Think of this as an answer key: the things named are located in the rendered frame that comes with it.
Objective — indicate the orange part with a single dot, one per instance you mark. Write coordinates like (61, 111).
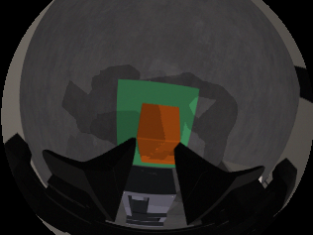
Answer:
(158, 133)

